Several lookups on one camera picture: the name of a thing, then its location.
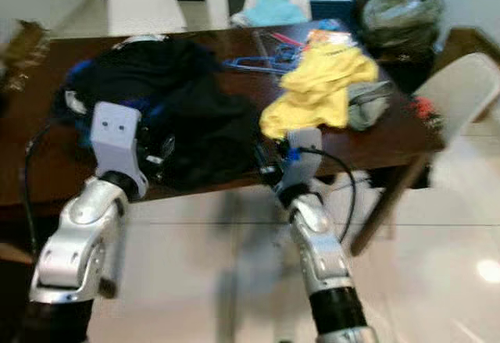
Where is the yellow shirt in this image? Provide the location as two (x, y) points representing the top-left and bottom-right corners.
(259, 42), (380, 141)

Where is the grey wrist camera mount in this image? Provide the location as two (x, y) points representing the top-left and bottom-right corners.
(90, 101), (149, 199)
(280, 128), (323, 195)

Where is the dark wooden table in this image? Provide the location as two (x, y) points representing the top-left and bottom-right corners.
(0, 19), (450, 258)

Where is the olive green bag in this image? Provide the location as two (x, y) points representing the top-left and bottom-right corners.
(352, 0), (446, 55)

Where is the brown basket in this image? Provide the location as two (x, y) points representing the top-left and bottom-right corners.
(0, 19), (49, 90)

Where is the small red object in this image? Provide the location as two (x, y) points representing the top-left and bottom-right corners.
(412, 95), (436, 121)

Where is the blue plastic hanger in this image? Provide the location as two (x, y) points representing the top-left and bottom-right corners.
(223, 45), (309, 75)

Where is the black garment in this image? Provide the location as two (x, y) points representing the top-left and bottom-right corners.
(55, 38), (223, 129)

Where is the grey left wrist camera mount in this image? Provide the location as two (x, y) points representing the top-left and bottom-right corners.
(90, 101), (149, 199)

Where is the grey cloth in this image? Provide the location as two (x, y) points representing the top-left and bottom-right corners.
(348, 81), (393, 131)

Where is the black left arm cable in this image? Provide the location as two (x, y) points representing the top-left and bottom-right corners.
(21, 116), (95, 239)

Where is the orange packet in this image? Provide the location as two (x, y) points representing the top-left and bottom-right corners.
(305, 29), (356, 51)

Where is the red hanger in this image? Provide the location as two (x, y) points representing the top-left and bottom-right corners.
(254, 30), (305, 51)

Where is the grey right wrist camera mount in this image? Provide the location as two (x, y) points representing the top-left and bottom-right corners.
(280, 128), (323, 195)

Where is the teal cloth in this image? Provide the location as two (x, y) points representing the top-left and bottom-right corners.
(246, 0), (305, 26)

